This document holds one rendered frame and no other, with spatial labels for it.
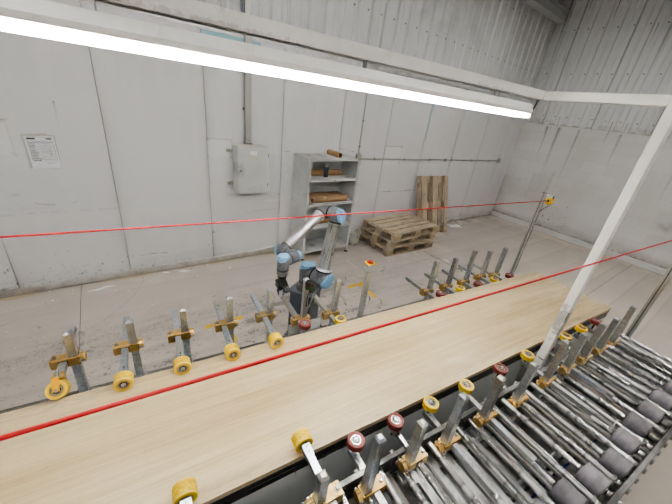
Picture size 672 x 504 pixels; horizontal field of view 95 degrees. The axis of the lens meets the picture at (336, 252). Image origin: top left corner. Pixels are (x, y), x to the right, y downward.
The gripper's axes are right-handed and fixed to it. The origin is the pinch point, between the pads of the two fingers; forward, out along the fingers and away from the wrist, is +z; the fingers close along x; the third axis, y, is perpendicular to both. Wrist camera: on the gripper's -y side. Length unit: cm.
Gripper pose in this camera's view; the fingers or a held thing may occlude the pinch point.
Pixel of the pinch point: (282, 298)
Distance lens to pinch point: 247.7
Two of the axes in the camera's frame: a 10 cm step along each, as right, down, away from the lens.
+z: -1.2, 9.0, 4.3
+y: -4.9, -4.3, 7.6
